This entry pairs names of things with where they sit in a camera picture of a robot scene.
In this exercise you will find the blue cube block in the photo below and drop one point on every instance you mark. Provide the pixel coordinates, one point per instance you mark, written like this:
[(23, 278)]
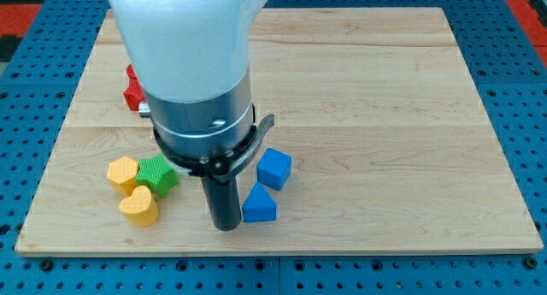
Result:
[(274, 169)]

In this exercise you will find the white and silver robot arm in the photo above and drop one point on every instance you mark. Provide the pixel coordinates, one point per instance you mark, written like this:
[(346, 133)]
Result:
[(191, 58)]

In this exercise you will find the wooden board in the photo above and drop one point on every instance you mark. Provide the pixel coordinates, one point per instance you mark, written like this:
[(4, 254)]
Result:
[(392, 151)]

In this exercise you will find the green star block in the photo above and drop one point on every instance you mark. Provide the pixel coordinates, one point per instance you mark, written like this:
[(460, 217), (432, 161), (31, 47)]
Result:
[(157, 175)]

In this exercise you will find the blue triangle block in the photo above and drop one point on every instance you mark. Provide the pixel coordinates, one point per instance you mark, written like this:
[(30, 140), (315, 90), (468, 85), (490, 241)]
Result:
[(259, 205)]

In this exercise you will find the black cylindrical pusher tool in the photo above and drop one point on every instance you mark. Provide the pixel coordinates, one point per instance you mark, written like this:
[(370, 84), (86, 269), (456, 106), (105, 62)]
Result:
[(223, 201)]

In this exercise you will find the yellow hexagon block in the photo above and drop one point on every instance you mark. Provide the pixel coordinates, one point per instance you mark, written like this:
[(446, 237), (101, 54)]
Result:
[(122, 174)]

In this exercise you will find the red block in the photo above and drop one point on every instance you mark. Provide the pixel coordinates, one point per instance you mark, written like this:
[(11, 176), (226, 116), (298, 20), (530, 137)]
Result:
[(133, 94)]

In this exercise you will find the yellow heart block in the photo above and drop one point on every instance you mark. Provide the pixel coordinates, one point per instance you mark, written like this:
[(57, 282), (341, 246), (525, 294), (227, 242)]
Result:
[(140, 209)]

